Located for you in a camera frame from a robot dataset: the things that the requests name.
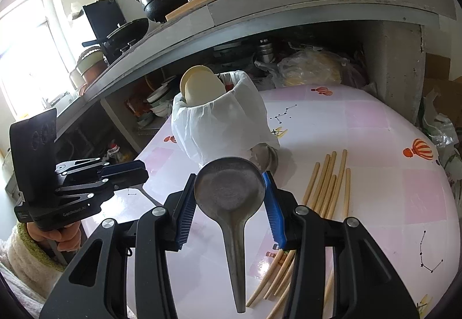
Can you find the person's left forearm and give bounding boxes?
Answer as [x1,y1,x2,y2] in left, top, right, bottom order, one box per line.
[0,221,69,319]

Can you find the steel lidded container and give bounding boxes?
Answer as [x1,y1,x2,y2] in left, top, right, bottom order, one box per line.
[256,38,275,63]

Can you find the white plastic bag liner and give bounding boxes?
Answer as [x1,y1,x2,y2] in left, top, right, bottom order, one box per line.
[171,70,280,168]

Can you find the stacked brown and cream basins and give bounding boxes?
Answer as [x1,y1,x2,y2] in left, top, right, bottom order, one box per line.
[68,46,109,96]

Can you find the person's left hand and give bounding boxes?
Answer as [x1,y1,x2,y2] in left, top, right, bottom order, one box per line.
[27,221,83,251]

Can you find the stack of ceramic bowls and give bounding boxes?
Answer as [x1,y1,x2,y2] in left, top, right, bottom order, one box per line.
[146,83,178,118]

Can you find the cream scalloped rice paddle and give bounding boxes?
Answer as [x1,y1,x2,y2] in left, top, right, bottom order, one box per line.
[183,71,227,107]

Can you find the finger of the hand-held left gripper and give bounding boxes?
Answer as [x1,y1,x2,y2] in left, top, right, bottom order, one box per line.
[54,156,147,180]
[56,175,148,204]

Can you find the bag of yellow food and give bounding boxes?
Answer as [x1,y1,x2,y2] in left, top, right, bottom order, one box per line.
[277,50,343,87]

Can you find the window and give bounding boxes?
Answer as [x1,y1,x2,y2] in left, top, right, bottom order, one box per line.
[0,0,78,117]

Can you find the cardboard box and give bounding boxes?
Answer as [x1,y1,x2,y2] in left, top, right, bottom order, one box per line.
[422,55,462,107]

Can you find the black wok with lid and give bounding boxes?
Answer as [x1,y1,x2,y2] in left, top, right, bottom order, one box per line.
[82,18,150,53]

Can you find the large steel spoon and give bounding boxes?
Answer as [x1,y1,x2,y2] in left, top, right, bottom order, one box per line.
[194,156,266,313]

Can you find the concrete counter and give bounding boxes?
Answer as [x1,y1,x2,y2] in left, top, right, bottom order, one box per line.
[56,0,457,132]

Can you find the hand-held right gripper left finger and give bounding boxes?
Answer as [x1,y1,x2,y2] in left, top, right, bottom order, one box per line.
[40,173,203,319]

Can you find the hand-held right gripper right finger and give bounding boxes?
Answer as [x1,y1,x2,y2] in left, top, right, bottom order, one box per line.
[262,171,419,319]

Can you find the pile of bamboo chopsticks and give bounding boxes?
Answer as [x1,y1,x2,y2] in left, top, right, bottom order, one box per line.
[245,149,352,319]

